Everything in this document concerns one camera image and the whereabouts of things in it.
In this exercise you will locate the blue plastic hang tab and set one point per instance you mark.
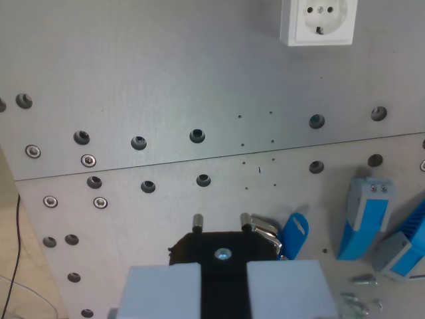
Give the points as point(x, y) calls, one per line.
point(295, 237)

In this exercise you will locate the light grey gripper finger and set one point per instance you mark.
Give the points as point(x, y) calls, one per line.
point(159, 292)
point(289, 292)

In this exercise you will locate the blue ribbed plastic part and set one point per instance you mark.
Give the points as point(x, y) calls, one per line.
point(415, 219)

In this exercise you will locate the grey blue box module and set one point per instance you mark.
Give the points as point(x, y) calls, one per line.
point(396, 257)

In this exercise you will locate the loose silver screw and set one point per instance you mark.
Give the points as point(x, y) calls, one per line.
point(364, 279)
point(353, 303)

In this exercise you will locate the white wall socket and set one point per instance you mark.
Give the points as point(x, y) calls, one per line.
point(318, 23)

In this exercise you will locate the black two-pin power plug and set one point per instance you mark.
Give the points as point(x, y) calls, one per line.
point(224, 242)

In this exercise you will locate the silver metal clip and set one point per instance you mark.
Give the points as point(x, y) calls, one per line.
point(265, 231)

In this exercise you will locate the blue grey rail module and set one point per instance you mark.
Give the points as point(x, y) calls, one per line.
point(365, 212)

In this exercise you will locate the silver hex bolt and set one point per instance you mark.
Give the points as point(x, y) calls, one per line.
point(33, 151)
point(50, 201)
point(100, 202)
point(88, 161)

